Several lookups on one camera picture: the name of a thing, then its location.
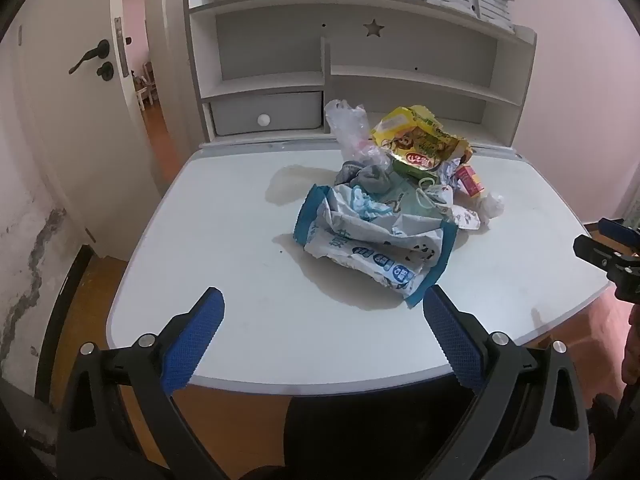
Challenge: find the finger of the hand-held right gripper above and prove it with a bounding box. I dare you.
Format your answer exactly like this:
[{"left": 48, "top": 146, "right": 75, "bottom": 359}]
[
  {"left": 573, "top": 234, "right": 640, "bottom": 306},
  {"left": 598, "top": 217, "right": 640, "bottom": 248}
]

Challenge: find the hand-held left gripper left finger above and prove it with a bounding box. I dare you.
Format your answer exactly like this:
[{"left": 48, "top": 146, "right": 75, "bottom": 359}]
[{"left": 55, "top": 286, "right": 226, "bottom": 480}]

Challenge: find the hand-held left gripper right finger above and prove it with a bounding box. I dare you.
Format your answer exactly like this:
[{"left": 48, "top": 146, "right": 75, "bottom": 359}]
[{"left": 423, "top": 285, "right": 592, "bottom": 480}]

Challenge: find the printed white face mask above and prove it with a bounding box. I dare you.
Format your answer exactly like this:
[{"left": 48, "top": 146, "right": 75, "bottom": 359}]
[{"left": 415, "top": 175, "right": 482, "bottom": 231}]

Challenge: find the crumpled white tissue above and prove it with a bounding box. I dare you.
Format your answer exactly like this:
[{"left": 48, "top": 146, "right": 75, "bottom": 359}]
[{"left": 477, "top": 194, "right": 506, "bottom": 228}]

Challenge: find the white blue plastic packaging bag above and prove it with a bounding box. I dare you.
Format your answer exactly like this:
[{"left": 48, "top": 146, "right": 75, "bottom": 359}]
[{"left": 292, "top": 183, "right": 458, "bottom": 309}]

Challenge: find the small pink carton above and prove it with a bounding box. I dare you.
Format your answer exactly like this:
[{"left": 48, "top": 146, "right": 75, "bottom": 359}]
[{"left": 454, "top": 164, "right": 487, "bottom": 196}]

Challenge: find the green packet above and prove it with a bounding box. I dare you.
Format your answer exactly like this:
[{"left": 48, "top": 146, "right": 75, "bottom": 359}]
[{"left": 392, "top": 157, "right": 441, "bottom": 181}]

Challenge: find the grey sock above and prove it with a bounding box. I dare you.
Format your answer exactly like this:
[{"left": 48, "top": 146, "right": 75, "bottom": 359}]
[{"left": 334, "top": 160, "right": 396, "bottom": 193}]

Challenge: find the yellow snack packet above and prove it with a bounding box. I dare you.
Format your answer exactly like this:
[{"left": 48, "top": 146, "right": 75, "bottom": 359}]
[{"left": 370, "top": 105, "right": 473, "bottom": 173}]

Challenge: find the clear plastic bag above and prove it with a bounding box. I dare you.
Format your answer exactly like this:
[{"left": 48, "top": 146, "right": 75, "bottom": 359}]
[{"left": 324, "top": 98, "right": 393, "bottom": 171}]

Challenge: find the grey drawer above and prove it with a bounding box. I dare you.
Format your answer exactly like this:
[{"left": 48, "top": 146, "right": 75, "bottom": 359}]
[{"left": 210, "top": 91, "right": 323, "bottom": 136}]

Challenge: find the white door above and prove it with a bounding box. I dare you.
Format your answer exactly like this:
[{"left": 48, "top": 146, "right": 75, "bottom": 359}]
[{"left": 5, "top": 0, "right": 166, "bottom": 266}]

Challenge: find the white wooden stool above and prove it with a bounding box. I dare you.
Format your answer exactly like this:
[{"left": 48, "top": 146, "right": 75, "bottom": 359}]
[{"left": 131, "top": 62, "right": 160, "bottom": 111}]

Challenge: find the metal door latch plate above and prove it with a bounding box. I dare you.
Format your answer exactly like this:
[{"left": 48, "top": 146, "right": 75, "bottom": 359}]
[{"left": 114, "top": 16, "right": 124, "bottom": 78}]

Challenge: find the white desk hutch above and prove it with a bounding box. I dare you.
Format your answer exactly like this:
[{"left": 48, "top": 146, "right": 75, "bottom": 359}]
[{"left": 184, "top": 0, "right": 538, "bottom": 148}]

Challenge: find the black door handle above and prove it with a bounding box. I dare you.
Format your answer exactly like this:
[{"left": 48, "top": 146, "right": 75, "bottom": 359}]
[{"left": 68, "top": 39, "right": 112, "bottom": 76}]

